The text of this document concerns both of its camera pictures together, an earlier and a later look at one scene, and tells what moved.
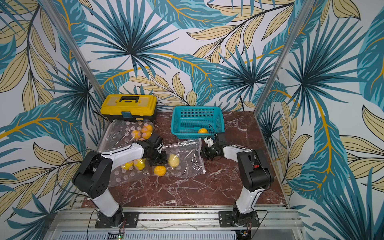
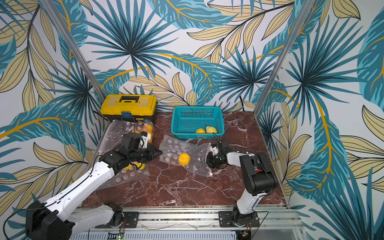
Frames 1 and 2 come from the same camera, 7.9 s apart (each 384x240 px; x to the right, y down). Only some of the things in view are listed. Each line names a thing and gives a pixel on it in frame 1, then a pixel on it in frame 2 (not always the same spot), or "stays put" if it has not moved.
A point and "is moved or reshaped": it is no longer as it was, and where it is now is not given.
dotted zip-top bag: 119,175 stays put
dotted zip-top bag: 117,133 stays put
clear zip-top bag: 184,159 is moved or reshaped
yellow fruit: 203,130 stays put
